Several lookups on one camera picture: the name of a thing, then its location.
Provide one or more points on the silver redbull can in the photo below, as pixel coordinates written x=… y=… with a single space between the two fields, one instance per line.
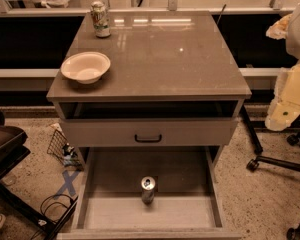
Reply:
x=148 y=185

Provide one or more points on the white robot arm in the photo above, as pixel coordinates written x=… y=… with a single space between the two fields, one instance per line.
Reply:
x=285 y=106

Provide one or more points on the grey drawer cabinet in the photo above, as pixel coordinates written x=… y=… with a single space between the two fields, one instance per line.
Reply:
x=164 y=65

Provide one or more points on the closed top drawer front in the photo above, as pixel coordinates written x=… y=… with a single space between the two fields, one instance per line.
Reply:
x=120 y=133

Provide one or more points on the open middle drawer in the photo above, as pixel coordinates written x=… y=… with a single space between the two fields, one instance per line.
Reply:
x=185 y=204

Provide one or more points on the green soda can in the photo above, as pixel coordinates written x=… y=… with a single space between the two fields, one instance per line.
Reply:
x=100 y=19

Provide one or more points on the white paper bowl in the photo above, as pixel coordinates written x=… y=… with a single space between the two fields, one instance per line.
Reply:
x=85 y=67

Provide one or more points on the dark chair on left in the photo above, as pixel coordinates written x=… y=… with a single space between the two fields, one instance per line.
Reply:
x=12 y=152

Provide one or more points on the black office chair base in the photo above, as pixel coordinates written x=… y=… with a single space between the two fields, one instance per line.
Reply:
x=252 y=165

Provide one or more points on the black drawer handle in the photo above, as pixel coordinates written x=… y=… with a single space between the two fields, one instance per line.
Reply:
x=155 y=139

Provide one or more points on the black wire basket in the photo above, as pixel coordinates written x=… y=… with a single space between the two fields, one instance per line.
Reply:
x=60 y=149

